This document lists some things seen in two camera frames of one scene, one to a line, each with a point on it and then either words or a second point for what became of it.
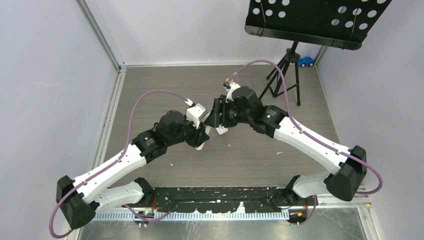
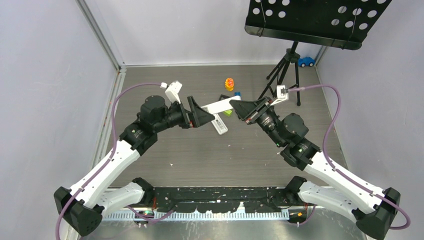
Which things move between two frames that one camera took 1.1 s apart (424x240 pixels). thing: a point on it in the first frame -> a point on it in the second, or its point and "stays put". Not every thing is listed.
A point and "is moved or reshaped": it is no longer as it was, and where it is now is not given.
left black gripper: (199, 135) -> (196, 117)
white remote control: (207, 129) is moved or reshaped
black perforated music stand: (343, 24) stays put
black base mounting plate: (221, 199) stays put
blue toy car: (306, 61) stays put
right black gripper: (214, 120) -> (243, 108)
